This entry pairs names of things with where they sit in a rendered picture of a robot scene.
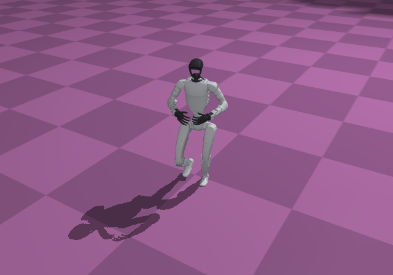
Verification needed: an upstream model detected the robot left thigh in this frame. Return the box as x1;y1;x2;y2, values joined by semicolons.
201;122;217;164

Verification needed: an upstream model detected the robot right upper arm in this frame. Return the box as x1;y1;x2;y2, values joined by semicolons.
170;79;186;103

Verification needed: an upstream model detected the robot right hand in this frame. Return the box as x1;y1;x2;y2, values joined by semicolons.
174;109;190;125

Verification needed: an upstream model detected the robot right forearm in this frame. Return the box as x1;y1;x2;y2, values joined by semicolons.
168;98;178;115

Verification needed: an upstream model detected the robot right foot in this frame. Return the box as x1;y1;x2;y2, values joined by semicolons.
182;158;194;177

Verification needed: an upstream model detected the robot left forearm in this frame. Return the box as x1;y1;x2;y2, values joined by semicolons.
211;101;228;120

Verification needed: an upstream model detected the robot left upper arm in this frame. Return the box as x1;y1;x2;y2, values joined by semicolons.
207;81;226;106

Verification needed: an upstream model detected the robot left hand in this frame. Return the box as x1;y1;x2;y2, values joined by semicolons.
192;112;214;125

